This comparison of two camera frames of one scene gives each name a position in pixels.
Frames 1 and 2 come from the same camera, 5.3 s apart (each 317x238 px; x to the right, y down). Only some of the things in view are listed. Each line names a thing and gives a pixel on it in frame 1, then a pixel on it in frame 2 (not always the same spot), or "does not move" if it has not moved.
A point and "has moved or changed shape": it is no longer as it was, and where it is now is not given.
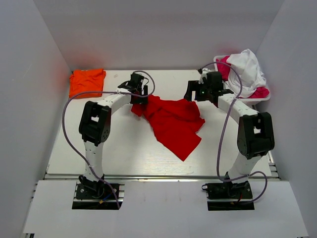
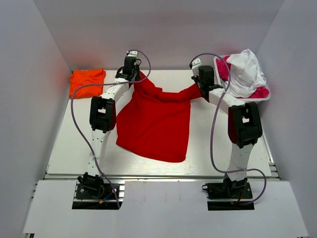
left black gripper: x=140 y=100 → x=137 y=66
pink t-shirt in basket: x=224 y=70 does not move
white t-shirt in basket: x=246 y=64 does not move
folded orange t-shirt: x=86 y=80 does not move
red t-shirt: x=175 y=122 has moved or changed shape
